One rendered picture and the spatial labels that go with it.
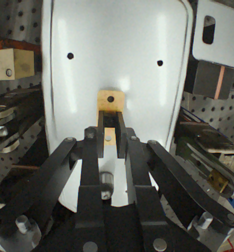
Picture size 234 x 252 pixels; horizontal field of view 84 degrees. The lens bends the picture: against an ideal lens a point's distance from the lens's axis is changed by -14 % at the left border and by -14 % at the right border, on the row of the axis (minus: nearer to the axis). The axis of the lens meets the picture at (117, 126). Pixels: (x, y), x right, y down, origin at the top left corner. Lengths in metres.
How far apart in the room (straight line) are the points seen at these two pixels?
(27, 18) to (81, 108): 0.44
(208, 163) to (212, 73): 0.16
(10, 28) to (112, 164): 0.55
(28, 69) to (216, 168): 0.29
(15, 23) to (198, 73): 0.57
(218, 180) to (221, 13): 0.26
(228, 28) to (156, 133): 0.22
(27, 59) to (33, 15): 0.40
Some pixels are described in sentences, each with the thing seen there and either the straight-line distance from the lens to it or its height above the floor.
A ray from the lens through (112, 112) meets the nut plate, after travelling 0.21.
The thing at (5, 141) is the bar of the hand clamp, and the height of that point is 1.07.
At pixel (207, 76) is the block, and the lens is 0.30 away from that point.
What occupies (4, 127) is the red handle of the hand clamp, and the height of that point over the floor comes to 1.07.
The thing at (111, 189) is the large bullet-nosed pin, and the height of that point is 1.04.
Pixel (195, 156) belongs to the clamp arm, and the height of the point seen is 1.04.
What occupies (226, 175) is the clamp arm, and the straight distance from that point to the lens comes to 0.24.
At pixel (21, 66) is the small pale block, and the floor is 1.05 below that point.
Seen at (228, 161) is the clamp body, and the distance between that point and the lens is 0.32.
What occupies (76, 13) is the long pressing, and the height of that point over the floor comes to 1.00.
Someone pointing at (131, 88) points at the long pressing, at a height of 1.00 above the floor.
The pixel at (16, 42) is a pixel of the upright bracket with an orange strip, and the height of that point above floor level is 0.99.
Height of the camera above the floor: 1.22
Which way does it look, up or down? 67 degrees down
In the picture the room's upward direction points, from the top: 170 degrees clockwise
